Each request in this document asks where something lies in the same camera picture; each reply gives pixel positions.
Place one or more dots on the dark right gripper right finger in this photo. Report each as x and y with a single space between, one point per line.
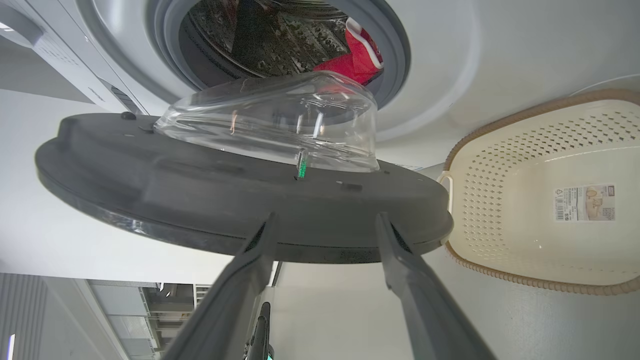
430 310

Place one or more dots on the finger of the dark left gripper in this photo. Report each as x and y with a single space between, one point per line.
262 327

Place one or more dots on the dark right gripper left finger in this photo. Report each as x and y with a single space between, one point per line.
225 310

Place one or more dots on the dark grey washing machine door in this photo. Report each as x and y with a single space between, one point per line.
200 200

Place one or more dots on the red garment with white trim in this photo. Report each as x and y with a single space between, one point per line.
357 60

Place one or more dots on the cream laundry basket brown rim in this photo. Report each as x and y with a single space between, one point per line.
525 240

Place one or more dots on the paper label sticker in basket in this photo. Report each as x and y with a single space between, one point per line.
584 202

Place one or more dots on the white washing machine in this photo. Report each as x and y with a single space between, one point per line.
450 60

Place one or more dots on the grey rubber door gasket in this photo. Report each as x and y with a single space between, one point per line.
395 45

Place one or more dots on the steel washing machine drum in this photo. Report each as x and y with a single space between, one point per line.
280 45

